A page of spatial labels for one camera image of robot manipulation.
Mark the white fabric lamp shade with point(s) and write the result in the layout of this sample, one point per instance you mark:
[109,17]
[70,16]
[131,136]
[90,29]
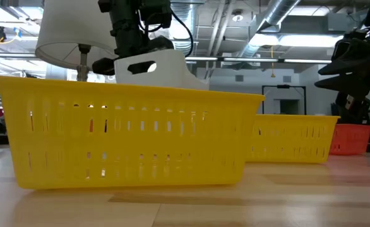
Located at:
[65,28]

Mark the silver ceiling air duct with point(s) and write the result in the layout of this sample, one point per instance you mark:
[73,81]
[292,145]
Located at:
[276,12]

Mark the black flat monitor panel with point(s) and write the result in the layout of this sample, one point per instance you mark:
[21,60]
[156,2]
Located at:
[361,118]

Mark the black door frame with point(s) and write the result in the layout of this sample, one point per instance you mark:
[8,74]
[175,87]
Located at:
[283,86]

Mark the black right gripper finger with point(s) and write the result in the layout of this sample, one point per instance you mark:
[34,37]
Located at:
[361,60]
[352,84]

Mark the long ceiling light strip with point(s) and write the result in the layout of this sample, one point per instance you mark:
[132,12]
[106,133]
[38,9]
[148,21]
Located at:
[267,60]

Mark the yellow slotted plastic basket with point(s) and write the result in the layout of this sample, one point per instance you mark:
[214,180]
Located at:
[125,142]
[292,138]

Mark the white building pillar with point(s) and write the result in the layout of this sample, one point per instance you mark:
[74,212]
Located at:
[55,72]

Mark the silver turned lamp base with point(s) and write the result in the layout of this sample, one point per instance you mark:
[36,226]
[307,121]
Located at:
[83,67]

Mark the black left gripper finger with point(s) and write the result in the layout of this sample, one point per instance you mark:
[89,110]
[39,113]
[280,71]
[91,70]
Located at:
[161,44]
[104,67]

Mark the orange slotted plastic basket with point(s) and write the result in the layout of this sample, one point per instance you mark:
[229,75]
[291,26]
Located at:
[350,138]

